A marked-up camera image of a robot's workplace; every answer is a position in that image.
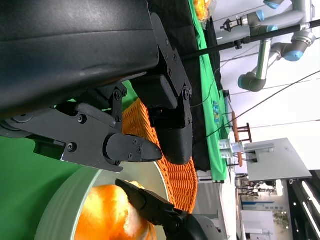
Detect grey flat monitor panel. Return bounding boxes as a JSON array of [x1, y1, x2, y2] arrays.
[[242, 137, 313, 183]]

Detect green printed background cloth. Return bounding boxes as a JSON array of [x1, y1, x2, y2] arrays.
[[187, 0, 233, 183]]

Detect orange white round bread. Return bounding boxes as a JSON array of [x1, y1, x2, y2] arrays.
[[74, 179, 159, 240]]

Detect long black pole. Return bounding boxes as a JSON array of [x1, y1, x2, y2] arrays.
[[179, 18, 320, 61]]

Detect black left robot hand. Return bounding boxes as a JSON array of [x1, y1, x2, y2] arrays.
[[0, 0, 195, 174]]

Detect small white drink cartons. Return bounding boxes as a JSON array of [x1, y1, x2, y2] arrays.
[[218, 139, 245, 161]]

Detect dark wooden chair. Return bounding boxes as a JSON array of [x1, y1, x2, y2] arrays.
[[231, 111, 252, 168]]

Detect orange wicker basket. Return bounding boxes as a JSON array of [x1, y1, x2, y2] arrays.
[[121, 98, 199, 214]]

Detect green tablecloth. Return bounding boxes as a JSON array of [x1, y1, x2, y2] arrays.
[[0, 79, 141, 240]]

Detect grey-green bowl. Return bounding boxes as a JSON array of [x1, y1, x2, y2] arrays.
[[34, 159, 171, 240]]

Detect clear bag of yellow toys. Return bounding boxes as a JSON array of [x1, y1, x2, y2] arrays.
[[193, 0, 216, 26]]

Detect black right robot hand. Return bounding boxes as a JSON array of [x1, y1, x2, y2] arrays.
[[114, 178, 224, 240]]

